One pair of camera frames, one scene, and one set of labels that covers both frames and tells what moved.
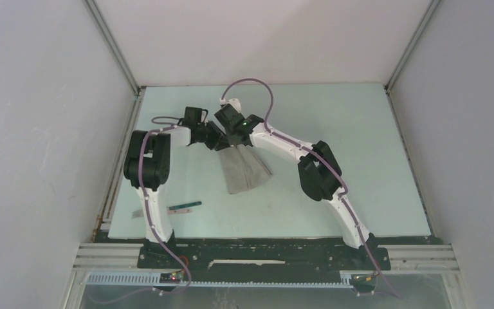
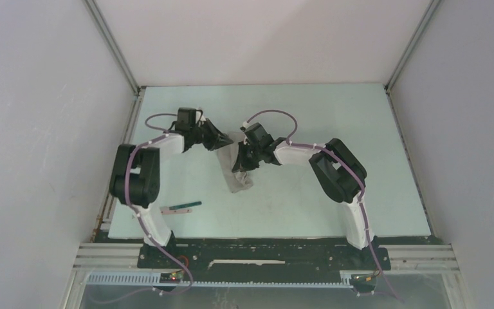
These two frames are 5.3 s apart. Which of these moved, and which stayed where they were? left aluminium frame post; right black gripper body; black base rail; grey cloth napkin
Moved: right black gripper body; grey cloth napkin
Stayed: left aluminium frame post; black base rail
